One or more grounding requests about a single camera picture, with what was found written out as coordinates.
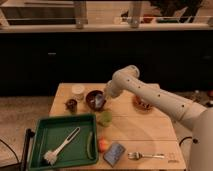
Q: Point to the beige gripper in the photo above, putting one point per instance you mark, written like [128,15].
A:
[106,91]

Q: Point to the blue grey towel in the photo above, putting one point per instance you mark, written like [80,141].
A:
[99,101]

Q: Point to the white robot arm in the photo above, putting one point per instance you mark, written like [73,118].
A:
[192,115]

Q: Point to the dark purple bowl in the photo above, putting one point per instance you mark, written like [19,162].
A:
[90,99]

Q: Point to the green cup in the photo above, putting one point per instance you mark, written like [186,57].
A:
[105,119]

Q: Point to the white cup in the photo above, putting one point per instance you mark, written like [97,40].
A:
[78,91]

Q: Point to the small dark brown cup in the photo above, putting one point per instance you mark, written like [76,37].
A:
[71,105]

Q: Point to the orange toy fruit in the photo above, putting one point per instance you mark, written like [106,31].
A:
[103,145]

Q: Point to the blue sponge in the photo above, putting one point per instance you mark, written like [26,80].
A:
[114,153]

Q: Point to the green plastic tray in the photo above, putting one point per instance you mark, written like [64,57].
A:
[53,131]

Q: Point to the silver fork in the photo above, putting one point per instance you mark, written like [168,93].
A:
[138,155]

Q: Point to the white dish brush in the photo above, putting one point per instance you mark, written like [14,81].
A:
[51,156]

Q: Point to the black stand left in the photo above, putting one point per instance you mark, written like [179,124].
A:
[28,135]

